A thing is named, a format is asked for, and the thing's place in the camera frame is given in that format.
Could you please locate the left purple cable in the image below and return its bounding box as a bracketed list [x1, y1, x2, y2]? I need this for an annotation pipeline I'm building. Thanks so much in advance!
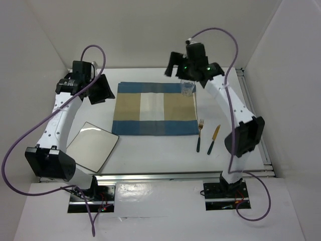
[1, 45, 106, 236]

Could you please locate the gold knife green handle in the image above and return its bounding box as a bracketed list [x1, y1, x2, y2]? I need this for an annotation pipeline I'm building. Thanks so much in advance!
[207, 125, 221, 155]

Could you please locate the aluminium rail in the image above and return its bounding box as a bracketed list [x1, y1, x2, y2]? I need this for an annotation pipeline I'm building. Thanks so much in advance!
[235, 68, 273, 172]
[40, 168, 275, 182]

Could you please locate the square white plate dark rim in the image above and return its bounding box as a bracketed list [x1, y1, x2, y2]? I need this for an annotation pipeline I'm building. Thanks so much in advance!
[67, 122, 119, 173]

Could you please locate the gold fork green handle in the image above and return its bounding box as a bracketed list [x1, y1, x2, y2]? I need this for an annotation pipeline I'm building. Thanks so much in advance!
[196, 119, 204, 153]

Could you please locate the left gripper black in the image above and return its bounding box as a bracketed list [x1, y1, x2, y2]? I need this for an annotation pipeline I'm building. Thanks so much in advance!
[85, 73, 115, 105]

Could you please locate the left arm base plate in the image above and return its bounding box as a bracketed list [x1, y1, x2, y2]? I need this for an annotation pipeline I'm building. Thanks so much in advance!
[67, 184, 116, 213]

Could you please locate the blue beige white cloth placemat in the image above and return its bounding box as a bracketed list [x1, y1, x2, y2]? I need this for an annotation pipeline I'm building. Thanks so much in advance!
[112, 82, 199, 136]

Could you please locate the right side aluminium rail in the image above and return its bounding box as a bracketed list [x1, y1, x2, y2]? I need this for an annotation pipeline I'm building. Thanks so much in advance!
[235, 68, 273, 172]

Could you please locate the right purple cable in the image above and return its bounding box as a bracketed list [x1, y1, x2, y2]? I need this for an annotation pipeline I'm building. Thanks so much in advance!
[185, 27, 272, 221]

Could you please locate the clear plastic cup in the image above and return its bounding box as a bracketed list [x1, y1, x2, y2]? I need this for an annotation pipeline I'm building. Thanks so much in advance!
[180, 80, 195, 97]

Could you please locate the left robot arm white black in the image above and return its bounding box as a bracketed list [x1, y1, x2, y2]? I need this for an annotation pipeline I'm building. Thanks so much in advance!
[25, 61, 115, 200]

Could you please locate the front aluminium rail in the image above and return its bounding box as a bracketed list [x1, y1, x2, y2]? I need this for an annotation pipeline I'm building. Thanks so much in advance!
[40, 168, 275, 182]

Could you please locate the purple cable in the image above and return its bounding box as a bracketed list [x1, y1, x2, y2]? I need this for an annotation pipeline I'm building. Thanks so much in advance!
[185, 27, 272, 221]
[1, 45, 106, 236]

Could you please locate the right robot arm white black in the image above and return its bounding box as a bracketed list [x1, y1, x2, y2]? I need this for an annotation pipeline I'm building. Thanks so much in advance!
[165, 40, 265, 197]

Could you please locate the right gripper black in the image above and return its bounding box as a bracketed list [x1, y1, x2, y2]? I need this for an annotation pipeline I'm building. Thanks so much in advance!
[163, 53, 194, 82]

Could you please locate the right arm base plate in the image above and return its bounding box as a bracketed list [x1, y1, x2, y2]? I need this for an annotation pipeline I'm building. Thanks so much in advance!
[200, 182, 251, 211]

